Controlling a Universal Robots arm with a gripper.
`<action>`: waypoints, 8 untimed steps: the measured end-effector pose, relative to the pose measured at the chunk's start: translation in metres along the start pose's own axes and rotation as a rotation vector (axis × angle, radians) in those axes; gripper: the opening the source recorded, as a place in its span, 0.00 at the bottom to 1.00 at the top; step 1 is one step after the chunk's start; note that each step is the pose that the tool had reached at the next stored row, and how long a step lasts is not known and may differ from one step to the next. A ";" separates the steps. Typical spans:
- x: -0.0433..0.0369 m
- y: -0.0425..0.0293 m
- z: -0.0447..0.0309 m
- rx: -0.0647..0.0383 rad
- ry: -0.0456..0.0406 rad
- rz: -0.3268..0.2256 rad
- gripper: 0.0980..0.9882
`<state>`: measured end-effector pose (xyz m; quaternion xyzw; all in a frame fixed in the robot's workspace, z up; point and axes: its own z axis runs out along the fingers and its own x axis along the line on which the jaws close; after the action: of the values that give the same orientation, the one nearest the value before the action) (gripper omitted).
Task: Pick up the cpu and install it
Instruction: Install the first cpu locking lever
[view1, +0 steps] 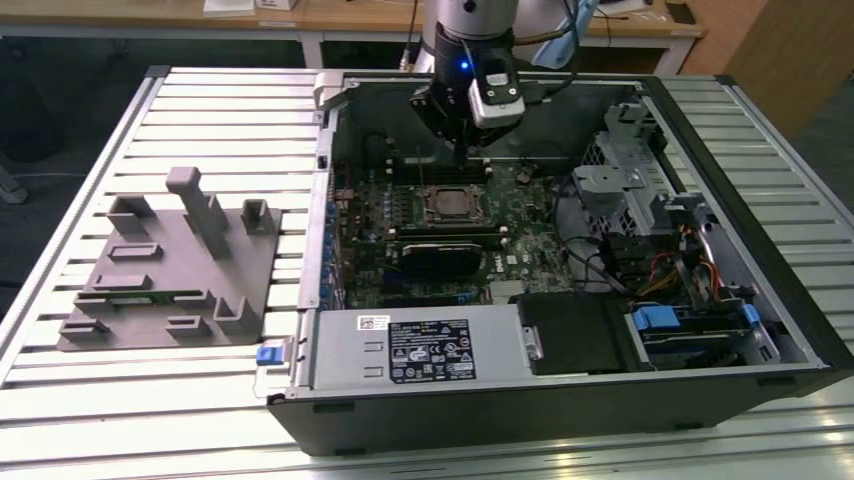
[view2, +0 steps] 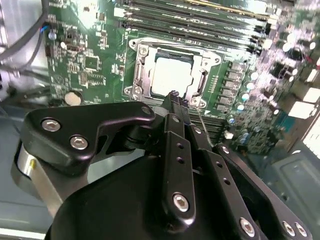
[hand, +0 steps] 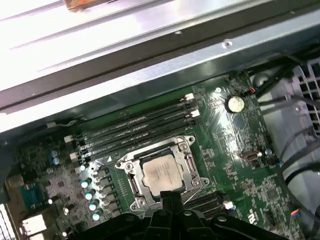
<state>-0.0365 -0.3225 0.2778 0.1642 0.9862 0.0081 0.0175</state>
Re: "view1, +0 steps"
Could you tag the metal drive cage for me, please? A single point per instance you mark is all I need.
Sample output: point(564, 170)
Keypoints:
point(601, 185)

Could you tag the wooden cabinet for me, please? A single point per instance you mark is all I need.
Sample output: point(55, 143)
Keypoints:
point(788, 60)

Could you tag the black graphics card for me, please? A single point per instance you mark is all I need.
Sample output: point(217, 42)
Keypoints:
point(441, 257)

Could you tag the green motherboard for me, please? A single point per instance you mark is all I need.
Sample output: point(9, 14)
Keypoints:
point(534, 250)

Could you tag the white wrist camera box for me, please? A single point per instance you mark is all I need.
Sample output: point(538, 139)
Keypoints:
point(497, 107)

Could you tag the grey parts rack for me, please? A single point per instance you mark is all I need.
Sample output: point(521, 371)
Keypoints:
point(187, 280)

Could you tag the thin metal locking lever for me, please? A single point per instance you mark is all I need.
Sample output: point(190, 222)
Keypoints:
point(422, 172)

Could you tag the grey chair foot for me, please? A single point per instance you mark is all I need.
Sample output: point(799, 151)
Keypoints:
point(13, 192)

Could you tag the blue drive latch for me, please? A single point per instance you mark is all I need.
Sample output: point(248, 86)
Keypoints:
point(751, 315)

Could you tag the green RAM stick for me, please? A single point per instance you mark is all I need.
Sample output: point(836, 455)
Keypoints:
point(161, 298)

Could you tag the hard disk in blue carrier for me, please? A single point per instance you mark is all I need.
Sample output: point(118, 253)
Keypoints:
point(654, 320)

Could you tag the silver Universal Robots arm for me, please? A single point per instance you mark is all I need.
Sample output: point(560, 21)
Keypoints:
point(468, 15)

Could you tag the black RAM slot bank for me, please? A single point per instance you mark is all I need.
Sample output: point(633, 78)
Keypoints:
point(454, 232)
point(437, 174)

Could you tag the blue case latch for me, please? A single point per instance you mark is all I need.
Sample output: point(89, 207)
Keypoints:
point(270, 354)

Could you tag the black open PC case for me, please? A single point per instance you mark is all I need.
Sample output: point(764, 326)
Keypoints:
point(534, 425)

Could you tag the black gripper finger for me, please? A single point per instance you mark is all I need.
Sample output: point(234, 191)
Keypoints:
point(490, 137)
point(437, 112)

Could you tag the small silver heatsink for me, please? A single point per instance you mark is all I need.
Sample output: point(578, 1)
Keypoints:
point(508, 290)

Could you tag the silver CPU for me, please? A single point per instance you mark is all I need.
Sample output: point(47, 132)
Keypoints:
point(456, 204)

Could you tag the black plastic shroud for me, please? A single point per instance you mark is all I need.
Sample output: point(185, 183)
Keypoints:
point(568, 335)

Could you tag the white labelled small box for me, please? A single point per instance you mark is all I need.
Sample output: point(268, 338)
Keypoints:
point(277, 3)

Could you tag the grey power supply unit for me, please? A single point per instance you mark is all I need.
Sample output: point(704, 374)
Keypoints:
point(348, 350)

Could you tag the white paper box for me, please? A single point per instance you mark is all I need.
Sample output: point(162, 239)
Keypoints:
point(229, 5)

